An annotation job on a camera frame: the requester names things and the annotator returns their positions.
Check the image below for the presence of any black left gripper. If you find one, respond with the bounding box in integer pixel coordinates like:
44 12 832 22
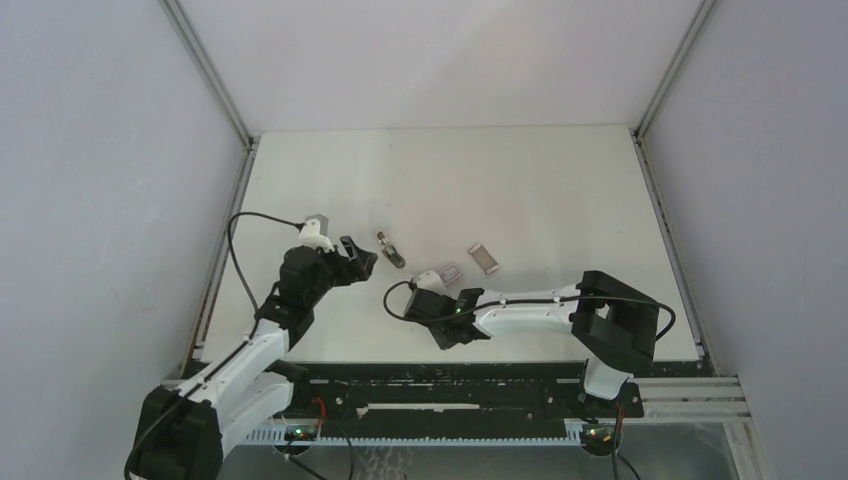
305 236 376 307

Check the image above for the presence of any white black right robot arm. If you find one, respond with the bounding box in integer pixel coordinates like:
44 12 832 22
388 270 676 416

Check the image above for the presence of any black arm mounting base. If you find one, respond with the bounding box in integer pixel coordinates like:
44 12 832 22
283 362 644 435

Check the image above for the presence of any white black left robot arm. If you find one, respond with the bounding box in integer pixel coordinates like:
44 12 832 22
123 236 378 479

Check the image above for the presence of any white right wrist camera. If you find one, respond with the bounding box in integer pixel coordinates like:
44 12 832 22
414 270 448 295

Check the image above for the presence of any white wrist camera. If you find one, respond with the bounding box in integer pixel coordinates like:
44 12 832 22
298 214 335 253
414 270 448 295

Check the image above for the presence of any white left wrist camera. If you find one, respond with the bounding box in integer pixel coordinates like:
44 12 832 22
298 214 335 253

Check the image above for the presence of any black left camera cable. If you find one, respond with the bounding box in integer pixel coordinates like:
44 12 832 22
123 211 306 480

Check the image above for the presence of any white slotted cable duct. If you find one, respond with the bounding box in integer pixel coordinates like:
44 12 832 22
240 423 584 447

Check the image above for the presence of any aluminium frame rail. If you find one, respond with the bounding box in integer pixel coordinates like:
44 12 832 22
635 377 752 424

